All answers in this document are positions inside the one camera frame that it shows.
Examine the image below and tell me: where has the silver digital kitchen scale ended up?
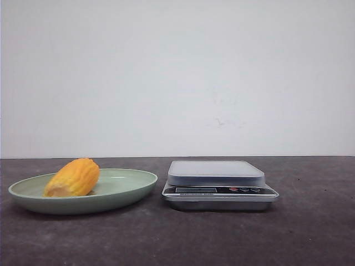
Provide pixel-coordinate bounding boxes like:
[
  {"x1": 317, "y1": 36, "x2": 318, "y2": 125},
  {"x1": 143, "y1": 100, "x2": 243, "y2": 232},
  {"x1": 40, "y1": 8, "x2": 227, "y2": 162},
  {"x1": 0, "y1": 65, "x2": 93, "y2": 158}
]
[{"x1": 161, "y1": 160, "x2": 279, "y2": 211}]

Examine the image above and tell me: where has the green oval plate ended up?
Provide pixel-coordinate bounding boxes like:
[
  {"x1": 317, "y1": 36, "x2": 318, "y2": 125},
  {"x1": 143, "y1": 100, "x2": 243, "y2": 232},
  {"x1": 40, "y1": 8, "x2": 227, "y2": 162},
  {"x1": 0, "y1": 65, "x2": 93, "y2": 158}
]
[{"x1": 8, "y1": 168, "x2": 158, "y2": 215}]

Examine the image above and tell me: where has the yellow corn cob piece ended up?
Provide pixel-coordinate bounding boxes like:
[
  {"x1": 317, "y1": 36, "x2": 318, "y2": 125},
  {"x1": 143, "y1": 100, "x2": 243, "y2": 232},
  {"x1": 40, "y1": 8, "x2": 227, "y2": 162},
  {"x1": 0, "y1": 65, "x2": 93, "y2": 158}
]
[{"x1": 43, "y1": 158, "x2": 100, "y2": 197}]

